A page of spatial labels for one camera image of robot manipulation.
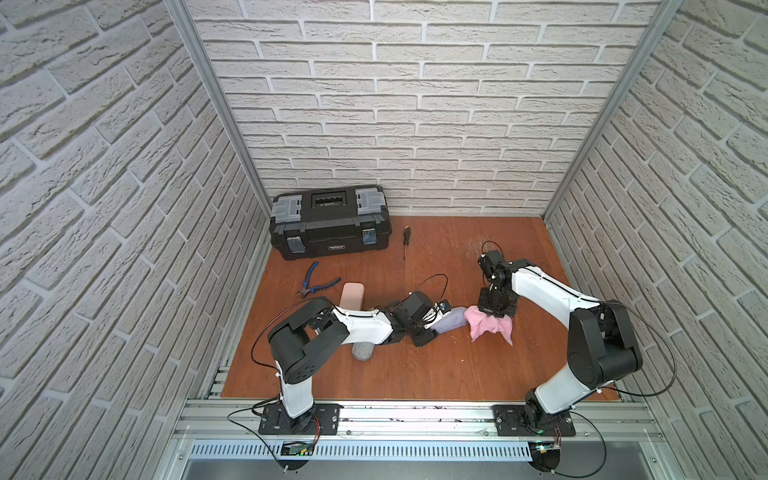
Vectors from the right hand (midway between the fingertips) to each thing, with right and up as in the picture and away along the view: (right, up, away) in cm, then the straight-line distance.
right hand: (491, 312), depth 89 cm
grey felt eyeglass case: (-39, -10, -6) cm, 40 cm away
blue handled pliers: (-60, +8, +8) cm, 61 cm away
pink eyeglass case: (-43, +4, +6) cm, 44 cm away
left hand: (-17, -3, 0) cm, 18 cm away
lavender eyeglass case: (-12, -2, -1) cm, 12 cm away
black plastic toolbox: (-51, +29, +7) cm, 59 cm away
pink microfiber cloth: (-4, -2, -2) cm, 5 cm away
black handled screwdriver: (-25, +23, +24) cm, 42 cm away
